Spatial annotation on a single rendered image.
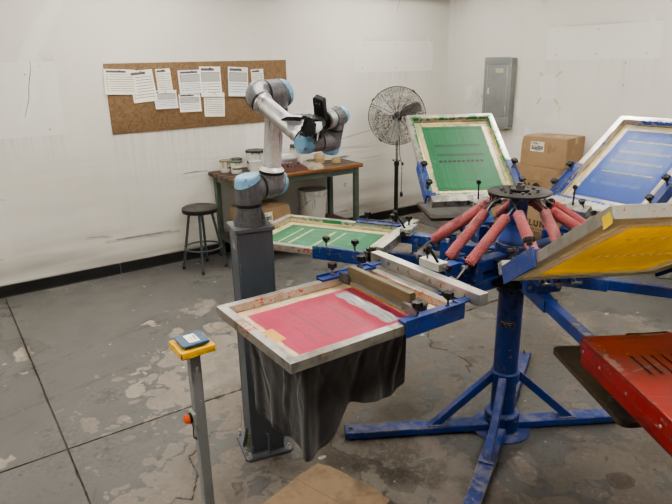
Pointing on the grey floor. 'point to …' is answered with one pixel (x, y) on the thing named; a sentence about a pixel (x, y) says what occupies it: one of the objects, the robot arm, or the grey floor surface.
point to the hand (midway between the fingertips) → (298, 123)
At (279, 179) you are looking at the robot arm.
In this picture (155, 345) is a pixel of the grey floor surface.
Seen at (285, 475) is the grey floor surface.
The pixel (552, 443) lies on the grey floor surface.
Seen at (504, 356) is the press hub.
